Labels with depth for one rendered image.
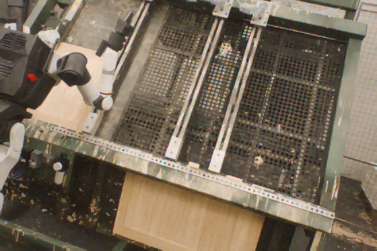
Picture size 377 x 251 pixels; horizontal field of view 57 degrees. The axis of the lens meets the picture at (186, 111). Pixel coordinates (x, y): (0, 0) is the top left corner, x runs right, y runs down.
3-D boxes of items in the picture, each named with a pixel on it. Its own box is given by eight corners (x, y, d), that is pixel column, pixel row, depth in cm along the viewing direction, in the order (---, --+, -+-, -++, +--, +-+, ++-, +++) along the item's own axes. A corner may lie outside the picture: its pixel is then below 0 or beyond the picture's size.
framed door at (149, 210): (114, 231, 231) (112, 232, 229) (131, 153, 222) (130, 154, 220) (246, 278, 216) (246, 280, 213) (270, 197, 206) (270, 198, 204)
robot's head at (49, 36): (44, 42, 173) (50, 27, 175) (33, 43, 180) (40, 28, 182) (54, 49, 178) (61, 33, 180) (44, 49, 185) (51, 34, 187)
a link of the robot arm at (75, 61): (88, 88, 173) (77, 66, 163) (71, 90, 174) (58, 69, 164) (93, 73, 181) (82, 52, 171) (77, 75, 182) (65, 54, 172)
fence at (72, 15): (15, 113, 218) (11, 111, 215) (79, -1, 253) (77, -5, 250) (21, 116, 217) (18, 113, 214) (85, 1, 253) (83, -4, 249)
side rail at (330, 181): (313, 208, 191) (319, 205, 181) (343, 47, 232) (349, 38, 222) (328, 213, 190) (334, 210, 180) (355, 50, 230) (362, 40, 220)
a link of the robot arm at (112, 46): (124, 47, 185) (114, 65, 187) (122, 44, 195) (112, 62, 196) (105, 36, 181) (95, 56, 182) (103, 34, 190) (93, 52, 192)
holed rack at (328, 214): (50, 130, 207) (50, 130, 206) (52, 126, 208) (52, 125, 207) (333, 219, 178) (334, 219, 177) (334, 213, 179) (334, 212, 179)
